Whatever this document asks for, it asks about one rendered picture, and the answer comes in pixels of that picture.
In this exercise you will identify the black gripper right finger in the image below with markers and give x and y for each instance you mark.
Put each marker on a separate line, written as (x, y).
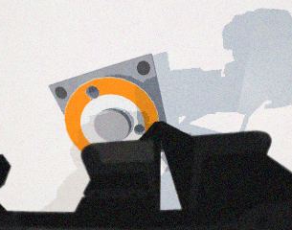
(185, 154)

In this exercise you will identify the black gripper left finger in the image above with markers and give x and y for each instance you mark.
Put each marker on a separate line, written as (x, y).
(142, 155)

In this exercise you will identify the orange round plate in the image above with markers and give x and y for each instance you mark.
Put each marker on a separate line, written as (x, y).
(122, 94)

